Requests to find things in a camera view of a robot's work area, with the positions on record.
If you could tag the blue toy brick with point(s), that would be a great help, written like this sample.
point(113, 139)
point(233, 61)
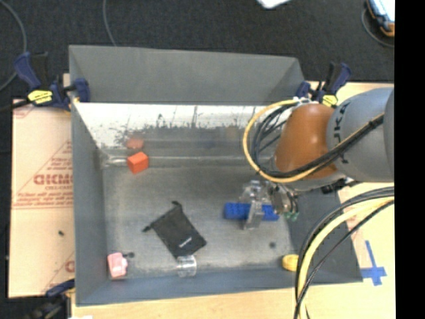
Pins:
point(234, 210)

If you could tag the black cloth pouch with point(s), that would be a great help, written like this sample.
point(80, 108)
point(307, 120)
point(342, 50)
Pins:
point(177, 233)

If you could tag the black cylinder on white bracket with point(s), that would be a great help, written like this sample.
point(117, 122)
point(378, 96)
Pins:
point(335, 186)

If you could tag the clear glass cup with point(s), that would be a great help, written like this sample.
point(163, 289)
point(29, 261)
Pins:
point(186, 266)

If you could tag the orange cube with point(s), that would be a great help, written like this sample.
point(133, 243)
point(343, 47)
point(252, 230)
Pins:
point(137, 163)

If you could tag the brown cardboard board red print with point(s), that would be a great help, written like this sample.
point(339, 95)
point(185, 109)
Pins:
point(40, 191)

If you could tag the grey metal bin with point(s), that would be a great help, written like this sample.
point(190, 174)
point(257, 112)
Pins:
point(186, 78)

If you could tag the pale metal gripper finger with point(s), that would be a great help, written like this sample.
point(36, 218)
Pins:
point(255, 215)
point(254, 193)

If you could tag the pink small box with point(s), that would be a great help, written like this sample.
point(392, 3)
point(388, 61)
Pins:
point(116, 265)

